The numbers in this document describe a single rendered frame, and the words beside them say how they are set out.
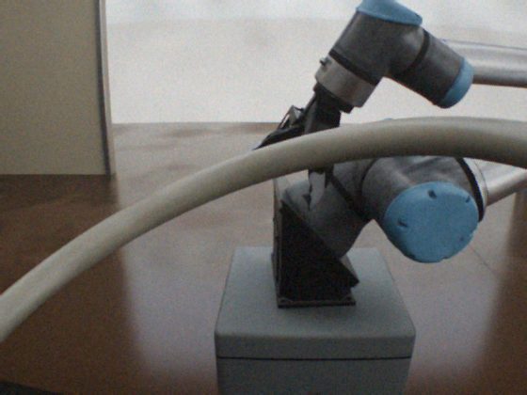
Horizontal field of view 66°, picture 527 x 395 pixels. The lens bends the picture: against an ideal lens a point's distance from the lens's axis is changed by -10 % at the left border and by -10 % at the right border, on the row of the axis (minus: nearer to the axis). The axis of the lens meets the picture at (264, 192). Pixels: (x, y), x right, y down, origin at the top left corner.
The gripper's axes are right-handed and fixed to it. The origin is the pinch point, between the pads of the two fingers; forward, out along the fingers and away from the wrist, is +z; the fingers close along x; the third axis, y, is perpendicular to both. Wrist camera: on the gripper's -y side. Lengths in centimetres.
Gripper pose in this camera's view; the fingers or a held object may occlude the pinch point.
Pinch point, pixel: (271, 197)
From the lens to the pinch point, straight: 74.6
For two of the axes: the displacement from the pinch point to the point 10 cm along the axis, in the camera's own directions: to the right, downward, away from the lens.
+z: -5.0, 7.5, 4.4
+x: -8.6, -3.9, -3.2
